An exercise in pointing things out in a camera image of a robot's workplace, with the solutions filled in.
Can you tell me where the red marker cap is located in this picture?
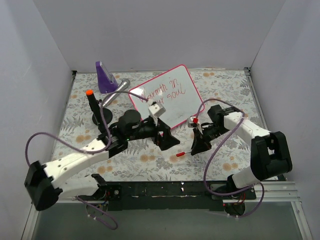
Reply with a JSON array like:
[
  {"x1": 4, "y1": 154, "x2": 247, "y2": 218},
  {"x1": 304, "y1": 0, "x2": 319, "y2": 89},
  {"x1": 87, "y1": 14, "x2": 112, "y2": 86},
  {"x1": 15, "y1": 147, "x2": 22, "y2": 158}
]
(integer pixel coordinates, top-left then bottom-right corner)
[{"x1": 175, "y1": 152, "x2": 186, "y2": 157}]

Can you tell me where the pink framed whiteboard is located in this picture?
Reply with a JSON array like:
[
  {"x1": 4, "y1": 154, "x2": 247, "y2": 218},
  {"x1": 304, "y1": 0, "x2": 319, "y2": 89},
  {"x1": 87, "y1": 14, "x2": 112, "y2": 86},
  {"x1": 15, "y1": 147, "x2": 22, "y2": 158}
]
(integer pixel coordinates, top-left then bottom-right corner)
[{"x1": 129, "y1": 64, "x2": 202, "y2": 129}]

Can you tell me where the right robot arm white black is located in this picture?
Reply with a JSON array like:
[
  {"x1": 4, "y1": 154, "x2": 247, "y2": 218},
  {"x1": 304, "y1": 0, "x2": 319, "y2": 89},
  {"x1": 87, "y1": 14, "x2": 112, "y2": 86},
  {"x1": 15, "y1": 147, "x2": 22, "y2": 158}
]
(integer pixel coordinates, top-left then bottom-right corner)
[{"x1": 187, "y1": 105, "x2": 293, "y2": 199}]

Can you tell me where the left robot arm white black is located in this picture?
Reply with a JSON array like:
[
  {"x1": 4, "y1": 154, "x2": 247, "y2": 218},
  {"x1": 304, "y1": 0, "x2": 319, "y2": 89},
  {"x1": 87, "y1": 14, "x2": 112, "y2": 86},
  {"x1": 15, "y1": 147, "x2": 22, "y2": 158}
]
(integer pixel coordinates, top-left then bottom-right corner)
[{"x1": 24, "y1": 109, "x2": 180, "y2": 211}]

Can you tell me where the floral patterned table mat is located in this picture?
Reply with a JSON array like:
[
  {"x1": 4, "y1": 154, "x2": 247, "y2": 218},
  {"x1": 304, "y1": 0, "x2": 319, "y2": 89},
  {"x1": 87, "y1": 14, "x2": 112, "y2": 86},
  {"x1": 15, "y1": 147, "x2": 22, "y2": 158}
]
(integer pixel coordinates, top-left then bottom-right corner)
[{"x1": 59, "y1": 70, "x2": 264, "y2": 181}]

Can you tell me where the black torch with orange cap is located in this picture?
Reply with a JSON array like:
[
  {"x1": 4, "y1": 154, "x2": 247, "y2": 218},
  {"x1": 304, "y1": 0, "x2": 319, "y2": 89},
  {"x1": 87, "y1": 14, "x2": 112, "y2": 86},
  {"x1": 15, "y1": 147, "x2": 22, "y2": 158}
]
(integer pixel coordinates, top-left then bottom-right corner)
[{"x1": 85, "y1": 89, "x2": 113, "y2": 134}]

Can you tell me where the silver microphone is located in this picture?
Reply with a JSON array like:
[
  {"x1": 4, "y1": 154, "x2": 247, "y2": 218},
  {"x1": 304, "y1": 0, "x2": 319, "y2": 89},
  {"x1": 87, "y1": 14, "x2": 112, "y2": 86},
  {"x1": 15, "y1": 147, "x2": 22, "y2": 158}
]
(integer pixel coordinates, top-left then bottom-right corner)
[{"x1": 101, "y1": 78, "x2": 131, "y2": 108}]

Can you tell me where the purple wedge stand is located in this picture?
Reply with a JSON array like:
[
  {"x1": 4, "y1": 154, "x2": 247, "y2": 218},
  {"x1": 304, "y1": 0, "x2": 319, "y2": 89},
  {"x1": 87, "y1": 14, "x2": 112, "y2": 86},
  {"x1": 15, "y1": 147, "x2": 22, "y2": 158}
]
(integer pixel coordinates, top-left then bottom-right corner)
[{"x1": 95, "y1": 61, "x2": 118, "y2": 94}]

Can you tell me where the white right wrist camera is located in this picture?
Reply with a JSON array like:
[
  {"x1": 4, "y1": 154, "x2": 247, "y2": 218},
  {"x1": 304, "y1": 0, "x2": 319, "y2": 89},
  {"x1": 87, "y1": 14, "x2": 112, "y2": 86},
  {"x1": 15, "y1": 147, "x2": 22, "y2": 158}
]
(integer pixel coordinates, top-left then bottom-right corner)
[{"x1": 186, "y1": 116, "x2": 203, "y2": 134}]

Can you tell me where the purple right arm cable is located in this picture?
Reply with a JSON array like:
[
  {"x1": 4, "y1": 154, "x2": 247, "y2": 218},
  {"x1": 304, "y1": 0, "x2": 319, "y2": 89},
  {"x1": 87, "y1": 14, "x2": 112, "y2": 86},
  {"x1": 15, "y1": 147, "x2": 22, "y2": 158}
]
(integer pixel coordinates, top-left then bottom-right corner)
[{"x1": 196, "y1": 98, "x2": 265, "y2": 218}]

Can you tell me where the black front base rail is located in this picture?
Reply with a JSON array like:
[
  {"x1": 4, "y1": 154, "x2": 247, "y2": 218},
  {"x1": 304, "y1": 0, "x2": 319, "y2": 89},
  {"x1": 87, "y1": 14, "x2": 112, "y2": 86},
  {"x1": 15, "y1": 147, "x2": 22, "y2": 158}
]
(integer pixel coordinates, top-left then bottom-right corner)
[{"x1": 87, "y1": 173, "x2": 257, "y2": 211}]

